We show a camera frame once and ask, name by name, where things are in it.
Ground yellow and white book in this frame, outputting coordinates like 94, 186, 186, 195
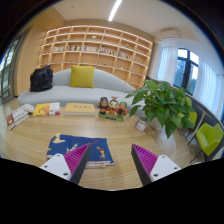
32, 101, 62, 118

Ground plain yellow book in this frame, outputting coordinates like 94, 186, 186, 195
63, 102, 98, 117

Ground yellow cushion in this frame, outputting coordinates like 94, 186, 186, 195
68, 64, 97, 89

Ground white sheer curtain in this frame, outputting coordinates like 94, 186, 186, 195
156, 45, 180, 83

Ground colourful figurine group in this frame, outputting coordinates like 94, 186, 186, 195
96, 96, 130, 122

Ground blue patterned towel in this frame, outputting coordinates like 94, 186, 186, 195
45, 132, 116, 170

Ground white air conditioner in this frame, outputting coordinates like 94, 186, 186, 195
157, 28, 181, 41

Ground wooden wall shelf unit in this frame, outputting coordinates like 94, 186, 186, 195
37, 24, 155, 91

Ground green potted plant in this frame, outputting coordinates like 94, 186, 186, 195
124, 78, 198, 140

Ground lime green chair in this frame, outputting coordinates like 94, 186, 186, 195
194, 122, 224, 158

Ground small patterned white pouch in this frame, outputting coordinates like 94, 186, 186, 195
22, 102, 36, 115

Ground black backpack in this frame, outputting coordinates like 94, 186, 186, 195
28, 64, 55, 93

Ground red and white book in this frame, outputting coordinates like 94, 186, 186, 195
5, 105, 31, 131

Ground light grey sofa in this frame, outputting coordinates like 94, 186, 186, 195
17, 67, 148, 111

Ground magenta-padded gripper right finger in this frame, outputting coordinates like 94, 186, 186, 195
130, 143, 182, 187

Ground long ceiling light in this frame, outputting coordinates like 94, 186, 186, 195
107, 0, 124, 23

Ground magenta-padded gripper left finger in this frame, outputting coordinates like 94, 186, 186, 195
38, 142, 93, 185

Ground grey framed glass door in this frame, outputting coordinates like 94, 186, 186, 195
0, 31, 28, 105

